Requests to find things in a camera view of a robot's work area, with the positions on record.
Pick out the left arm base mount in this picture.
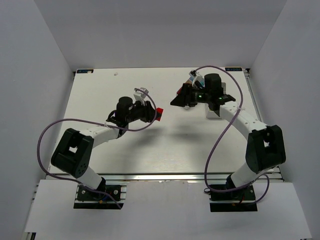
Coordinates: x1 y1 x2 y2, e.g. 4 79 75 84
73 183 127 210

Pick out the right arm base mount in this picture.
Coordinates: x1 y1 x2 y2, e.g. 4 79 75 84
203 185 258 213

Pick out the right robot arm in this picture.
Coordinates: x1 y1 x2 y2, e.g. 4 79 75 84
170 70 286 193

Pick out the red rounded lego piece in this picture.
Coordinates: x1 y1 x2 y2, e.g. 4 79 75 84
155 107 164 121

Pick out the blue table label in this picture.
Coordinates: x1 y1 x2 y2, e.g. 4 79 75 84
224 67 243 72
76 69 94 74

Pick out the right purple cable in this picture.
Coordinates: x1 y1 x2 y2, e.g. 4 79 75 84
189 65 271 206

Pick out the tilted white divided container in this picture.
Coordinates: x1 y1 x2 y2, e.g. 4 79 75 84
176 76 197 111

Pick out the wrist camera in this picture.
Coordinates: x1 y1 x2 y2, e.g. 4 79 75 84
133 87 149 105
189 70 205 88

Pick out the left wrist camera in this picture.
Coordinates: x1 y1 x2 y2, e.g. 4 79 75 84
133 87 149 105

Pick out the right blue table label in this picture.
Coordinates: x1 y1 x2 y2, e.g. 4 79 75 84
224 67 243 72

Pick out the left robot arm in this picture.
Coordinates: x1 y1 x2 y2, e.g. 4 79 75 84
51 96 163 200

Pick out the upright white divided container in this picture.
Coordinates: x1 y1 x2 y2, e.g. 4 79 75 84
204 82 226 120

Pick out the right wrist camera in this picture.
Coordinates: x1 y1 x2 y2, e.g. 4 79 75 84
189 70 205 88

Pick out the left blue table label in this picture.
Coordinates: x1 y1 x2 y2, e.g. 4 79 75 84
76 69 94 74

